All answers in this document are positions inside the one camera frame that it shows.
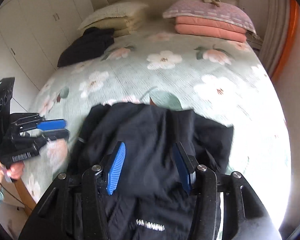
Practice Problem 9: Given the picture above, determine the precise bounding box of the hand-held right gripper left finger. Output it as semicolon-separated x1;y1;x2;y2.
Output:
19;141;127;240

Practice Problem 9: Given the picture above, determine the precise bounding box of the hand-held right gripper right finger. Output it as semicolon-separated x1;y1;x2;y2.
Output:
172;142;283;240

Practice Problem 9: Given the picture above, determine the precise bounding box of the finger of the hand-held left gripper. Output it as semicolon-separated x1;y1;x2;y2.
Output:
40;129;70;143
36;119;67;132

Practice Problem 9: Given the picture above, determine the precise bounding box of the black hooded jacket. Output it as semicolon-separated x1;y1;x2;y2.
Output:
72;102;235;240

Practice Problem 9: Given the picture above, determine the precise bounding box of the person's left hand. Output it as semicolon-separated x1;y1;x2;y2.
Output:
0;159;25;182

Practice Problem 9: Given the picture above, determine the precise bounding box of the black folded cloth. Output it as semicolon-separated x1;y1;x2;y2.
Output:
57;27;115;67

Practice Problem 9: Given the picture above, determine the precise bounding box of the floral green bedspread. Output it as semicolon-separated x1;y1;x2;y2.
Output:
22;29;292;228

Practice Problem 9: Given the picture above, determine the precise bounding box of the white wardrobe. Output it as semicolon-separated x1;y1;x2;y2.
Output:
0;0;90;98

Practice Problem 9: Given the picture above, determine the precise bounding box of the cream folded blanket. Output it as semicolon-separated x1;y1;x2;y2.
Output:
112;16;143;37

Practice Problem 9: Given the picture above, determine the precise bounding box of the cream lace pillow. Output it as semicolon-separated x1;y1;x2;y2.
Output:
77;2;148;30

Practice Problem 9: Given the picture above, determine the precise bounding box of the white nightstand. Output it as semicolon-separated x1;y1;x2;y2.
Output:
250;34;263;51

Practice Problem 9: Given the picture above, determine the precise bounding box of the pink patterned pillow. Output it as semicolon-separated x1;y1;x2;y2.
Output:
163;0;256;34

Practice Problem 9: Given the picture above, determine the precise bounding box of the beige curtain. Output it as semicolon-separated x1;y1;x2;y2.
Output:
259;0;294;65

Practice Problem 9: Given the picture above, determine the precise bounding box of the thin black cable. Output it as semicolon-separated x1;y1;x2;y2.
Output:
0;159;30;207

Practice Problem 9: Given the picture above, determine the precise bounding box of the wooden bed frame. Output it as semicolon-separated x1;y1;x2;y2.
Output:
14;178;38;217

